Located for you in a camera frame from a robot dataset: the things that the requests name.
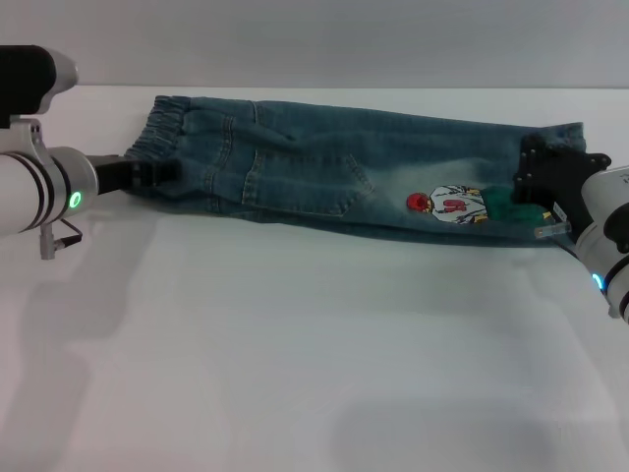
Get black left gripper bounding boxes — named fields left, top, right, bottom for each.
left=91, top=153, right=183, bottom=197

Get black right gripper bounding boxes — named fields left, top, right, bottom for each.
left=510, top=134, right=613, bottom=233

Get blue denim shorts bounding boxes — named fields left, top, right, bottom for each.
left=122, top=94, right=589, bottom=248

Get black cable with clear plug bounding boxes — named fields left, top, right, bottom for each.
left=533, top=200, right=591, bottom=258

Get black cable with silver connector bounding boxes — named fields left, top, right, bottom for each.
left=38, top=217, right=86, bottom=262

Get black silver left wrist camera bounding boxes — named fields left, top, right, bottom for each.
left=0, top=44, right=81, bottom=132

